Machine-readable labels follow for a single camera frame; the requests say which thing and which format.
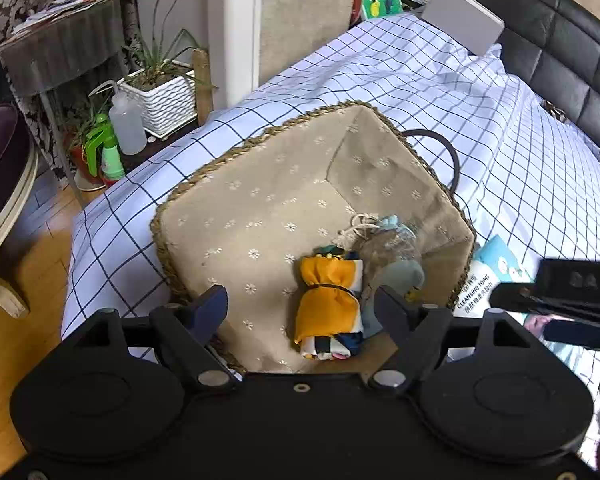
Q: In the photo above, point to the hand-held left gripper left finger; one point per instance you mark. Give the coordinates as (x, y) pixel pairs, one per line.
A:
(214, 306)

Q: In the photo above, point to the small red plant pot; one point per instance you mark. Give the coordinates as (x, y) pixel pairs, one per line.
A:
(82, 160)

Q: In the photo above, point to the black leather headboard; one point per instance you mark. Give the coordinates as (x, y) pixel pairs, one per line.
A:
(560, 45)

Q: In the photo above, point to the white wavy plant pot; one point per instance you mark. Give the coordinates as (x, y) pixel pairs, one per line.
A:
(157, 99)

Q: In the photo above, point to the purple cushioned chair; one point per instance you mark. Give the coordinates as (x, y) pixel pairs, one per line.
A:
(2, 175)

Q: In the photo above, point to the white checkered bed sheet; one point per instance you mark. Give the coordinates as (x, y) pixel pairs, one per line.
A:
(430, 110)

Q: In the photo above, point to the grey side table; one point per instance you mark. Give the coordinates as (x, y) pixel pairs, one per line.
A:
(60, 55)

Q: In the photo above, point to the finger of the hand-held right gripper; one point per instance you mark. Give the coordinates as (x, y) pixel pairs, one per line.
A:
(575, 334)
(520, 299)

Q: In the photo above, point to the green long-leaf plant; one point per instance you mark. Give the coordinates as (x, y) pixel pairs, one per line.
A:
(162, 42)

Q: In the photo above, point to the white box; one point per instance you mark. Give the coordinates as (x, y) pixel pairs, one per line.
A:
(462, 17)

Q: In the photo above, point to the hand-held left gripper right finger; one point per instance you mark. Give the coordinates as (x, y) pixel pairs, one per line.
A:
(387, 310)

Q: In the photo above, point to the green spray bottle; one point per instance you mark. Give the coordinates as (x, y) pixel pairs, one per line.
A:
(105, 152)

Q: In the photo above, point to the wooden post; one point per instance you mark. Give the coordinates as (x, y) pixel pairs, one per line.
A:
(202, 85)

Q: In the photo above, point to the light blue printed sock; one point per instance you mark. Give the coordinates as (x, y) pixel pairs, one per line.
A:
(402, 277)

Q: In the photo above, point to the woven basket with floral lining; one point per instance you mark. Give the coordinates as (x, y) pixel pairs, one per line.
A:
(260, 210)

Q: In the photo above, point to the white squeeze bottle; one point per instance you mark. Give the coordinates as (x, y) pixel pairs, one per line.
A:
(126, 125)

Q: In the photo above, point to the clear plastic bag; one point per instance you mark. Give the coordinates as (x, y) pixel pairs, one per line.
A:
(397, 240)

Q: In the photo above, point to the yellow patterned cloth bundle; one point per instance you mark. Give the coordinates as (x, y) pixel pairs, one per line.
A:
(325, 305)

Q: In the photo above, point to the white and blue towel pack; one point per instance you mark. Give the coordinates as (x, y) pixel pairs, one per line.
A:
(500, 266)

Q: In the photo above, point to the stack of papers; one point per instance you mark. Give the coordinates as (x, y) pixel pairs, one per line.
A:
(75, 2)

